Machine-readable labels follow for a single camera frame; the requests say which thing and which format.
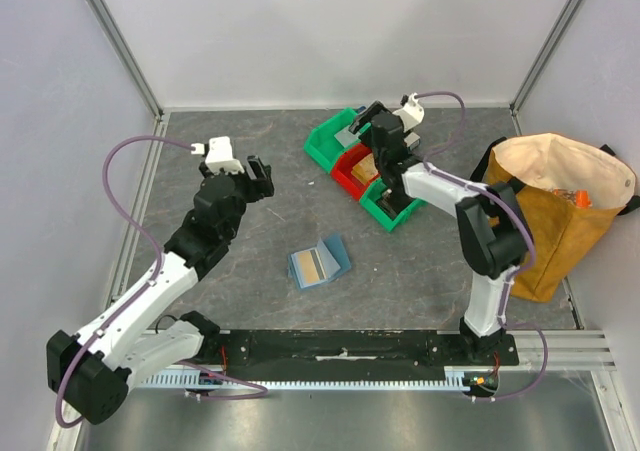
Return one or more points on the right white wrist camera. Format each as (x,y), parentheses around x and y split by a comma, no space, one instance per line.
(411,113)

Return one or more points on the gold credit card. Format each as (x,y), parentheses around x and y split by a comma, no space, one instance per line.
(310,270)

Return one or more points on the black items in bin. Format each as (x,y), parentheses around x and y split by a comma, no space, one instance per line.
(393,202)

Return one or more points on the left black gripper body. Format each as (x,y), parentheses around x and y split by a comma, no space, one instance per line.
(250,191)

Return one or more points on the yellow tote bag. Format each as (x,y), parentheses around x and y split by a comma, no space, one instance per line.
(545,170)

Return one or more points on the orange item in bag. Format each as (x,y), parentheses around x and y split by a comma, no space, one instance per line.
(582,199)

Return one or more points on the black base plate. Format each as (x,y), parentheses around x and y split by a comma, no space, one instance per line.
(260,355)

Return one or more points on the blue white box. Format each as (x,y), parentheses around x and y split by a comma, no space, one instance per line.
(411,139)

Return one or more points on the blue card holder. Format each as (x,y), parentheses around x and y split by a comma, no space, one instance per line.
(322,263)

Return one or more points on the white cable duct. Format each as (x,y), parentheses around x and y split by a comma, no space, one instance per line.
(192,379)

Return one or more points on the green bin near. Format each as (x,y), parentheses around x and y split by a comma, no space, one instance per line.
(368,202)

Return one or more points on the red bin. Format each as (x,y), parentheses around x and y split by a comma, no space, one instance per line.
(341,171)

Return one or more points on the green bin far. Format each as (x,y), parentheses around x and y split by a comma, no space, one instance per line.
(321,145)

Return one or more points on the brown cards in bin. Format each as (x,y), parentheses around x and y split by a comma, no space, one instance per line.
(365,170)

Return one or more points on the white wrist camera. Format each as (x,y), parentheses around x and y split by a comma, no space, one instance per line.
(218,157)
(411,113)

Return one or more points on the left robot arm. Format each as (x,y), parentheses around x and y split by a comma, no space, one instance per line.
(94,369)

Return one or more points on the grey card in bin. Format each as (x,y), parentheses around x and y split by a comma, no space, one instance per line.
(346,138)

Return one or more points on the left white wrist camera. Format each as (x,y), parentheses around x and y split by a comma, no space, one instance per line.
(218,157)

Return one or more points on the green bin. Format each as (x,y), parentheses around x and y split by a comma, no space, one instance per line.
(321,145)
(368,202)

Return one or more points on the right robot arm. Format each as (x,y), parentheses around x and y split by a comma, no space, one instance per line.
(493,233)

